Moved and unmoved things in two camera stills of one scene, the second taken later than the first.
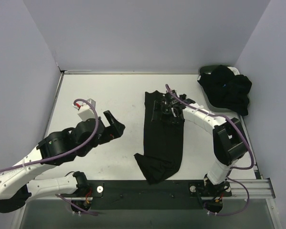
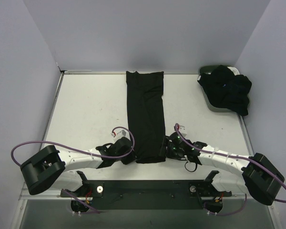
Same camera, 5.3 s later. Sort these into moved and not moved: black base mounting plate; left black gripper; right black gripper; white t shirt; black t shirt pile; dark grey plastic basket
Moved: left black gripper; right black gripper
Not moved: dark grey plastic basket; white t shirt; black base mounting plate; black t shirt pile
